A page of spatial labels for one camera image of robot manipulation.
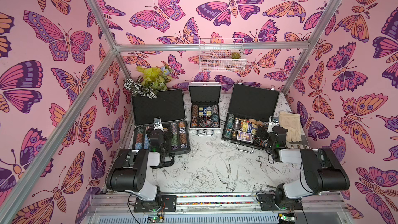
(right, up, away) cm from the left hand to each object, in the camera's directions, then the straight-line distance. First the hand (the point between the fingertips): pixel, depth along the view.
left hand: (162, 124), depth 94 cm
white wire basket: (+37, +43, +1) cm, 56 cm away
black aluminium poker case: (+56, +11, +8) cm, 57 cm away
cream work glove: (+84, 0, +9) cm, 84 cm away
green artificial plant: (-4, +29, +4) cm, 29 cm away
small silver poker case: (+26, +11, +16) cm, 33 cm away
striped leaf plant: (-14, +22, -1) cm, 26 cm away
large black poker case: (+4, +11, +6) cm, 13 cm away
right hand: (+65, -1, 0) cm, 65 cm away
